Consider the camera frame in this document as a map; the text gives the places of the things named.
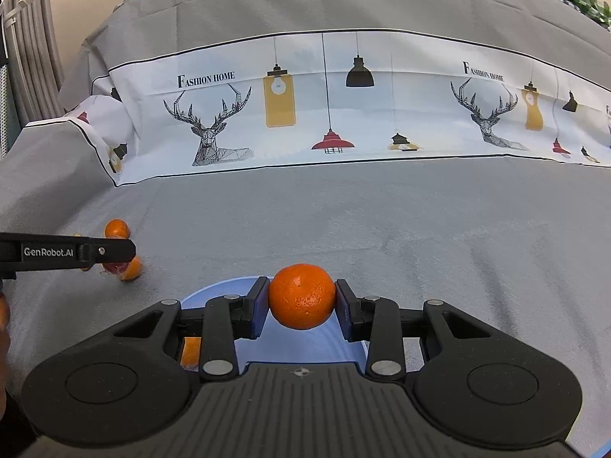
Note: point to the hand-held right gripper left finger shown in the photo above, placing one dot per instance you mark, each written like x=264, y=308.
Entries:
x=260, y=307

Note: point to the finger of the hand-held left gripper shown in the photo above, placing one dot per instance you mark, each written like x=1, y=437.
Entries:
x=112, y=249

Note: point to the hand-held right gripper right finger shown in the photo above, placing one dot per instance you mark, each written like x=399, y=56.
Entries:
x=344, y=312

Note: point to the light blue round plate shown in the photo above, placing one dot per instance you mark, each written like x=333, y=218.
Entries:
x=305, y=346

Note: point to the grey printed bed sheet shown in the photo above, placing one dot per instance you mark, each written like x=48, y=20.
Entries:
x=382, y=229

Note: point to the grey pleated curtain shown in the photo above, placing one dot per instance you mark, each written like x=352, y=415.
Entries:
x=33, y=57

